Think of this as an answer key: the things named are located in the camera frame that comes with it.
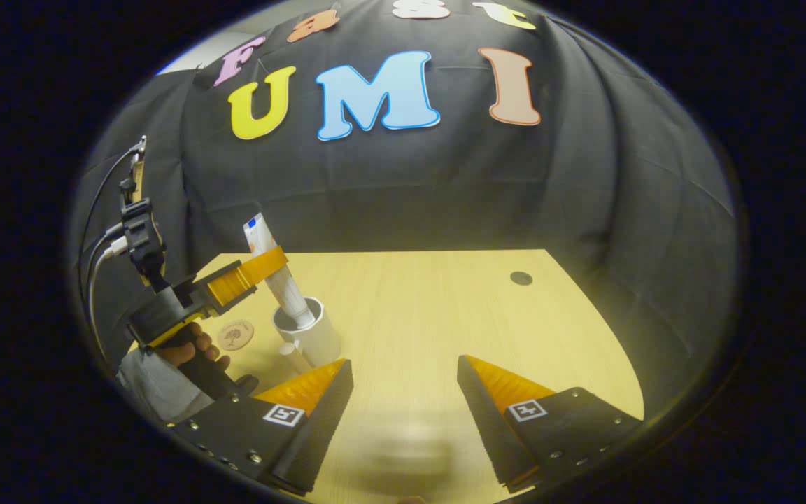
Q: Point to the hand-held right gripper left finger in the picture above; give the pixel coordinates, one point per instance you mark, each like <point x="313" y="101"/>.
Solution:
<point x="312" y="434"/>

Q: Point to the white toothpaste tube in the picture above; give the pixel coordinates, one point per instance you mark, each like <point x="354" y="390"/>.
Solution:
<point x="270" y="255"/>

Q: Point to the round wooden coaster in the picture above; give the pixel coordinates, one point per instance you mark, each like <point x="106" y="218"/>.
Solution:
<point x="236" y="334"/>

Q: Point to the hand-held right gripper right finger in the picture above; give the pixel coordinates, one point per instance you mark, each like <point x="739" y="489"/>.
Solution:
<point x="494" y="427"/>

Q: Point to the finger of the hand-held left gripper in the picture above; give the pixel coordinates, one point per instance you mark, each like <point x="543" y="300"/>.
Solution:
<point x="242" y="280"/>

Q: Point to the light wooden desktop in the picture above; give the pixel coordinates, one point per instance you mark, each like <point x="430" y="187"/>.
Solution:
<point x="417" y="315"/>

